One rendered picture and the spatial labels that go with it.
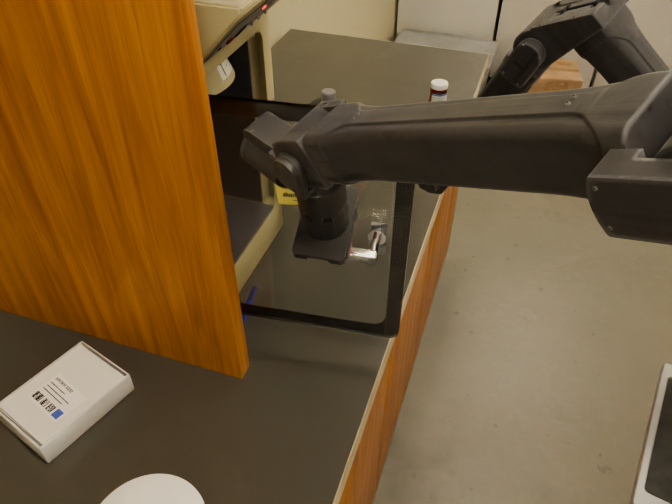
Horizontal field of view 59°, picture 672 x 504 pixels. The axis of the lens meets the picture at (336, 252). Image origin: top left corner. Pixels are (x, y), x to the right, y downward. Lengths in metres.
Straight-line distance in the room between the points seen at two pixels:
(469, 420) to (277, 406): 1.23
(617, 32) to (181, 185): 0.56
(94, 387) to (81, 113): 0.43
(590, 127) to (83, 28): 0.54
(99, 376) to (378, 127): 0.68
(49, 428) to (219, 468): 0.25
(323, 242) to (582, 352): 1.80
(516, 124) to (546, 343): 2.05
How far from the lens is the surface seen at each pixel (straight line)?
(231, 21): 0.72
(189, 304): 0.92
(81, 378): 1.02
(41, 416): 1.00
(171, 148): 0.74
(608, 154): 0.33
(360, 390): 0.98
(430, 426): 2.08
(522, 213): 2.99
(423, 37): 3.90
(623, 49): 0.84
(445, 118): 0.43
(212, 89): 0.96
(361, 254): 0.80
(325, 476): 0.90
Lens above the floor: 1.74
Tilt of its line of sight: 41 degrees down
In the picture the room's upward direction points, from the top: straight up
